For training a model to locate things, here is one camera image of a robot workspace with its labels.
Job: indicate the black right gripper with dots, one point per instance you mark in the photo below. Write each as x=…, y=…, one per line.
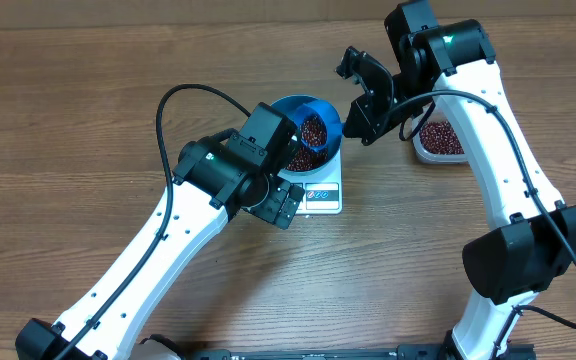
x=365, y=114

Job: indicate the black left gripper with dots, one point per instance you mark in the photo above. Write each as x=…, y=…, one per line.
x=273, y=210

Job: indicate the blue plastic measuring scoop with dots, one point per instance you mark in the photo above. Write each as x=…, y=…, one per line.
x=303, y=108

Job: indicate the red adzuki beans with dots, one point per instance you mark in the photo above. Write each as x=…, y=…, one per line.
x=306, y=159

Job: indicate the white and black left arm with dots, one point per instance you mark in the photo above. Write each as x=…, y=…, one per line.
x=215, y=178

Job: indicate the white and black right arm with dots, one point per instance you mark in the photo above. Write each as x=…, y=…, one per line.
x=532, y=231

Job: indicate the white digital kitchen scale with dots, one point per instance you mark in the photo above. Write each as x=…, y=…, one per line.
x=320, y=175

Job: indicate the blue metal bowl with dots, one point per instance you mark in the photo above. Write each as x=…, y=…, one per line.
x=319, y=131

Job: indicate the clear plastic food container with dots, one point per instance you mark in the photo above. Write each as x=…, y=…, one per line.
x=437, y=143

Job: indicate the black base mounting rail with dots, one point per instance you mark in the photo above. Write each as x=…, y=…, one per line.
x=159, y=347

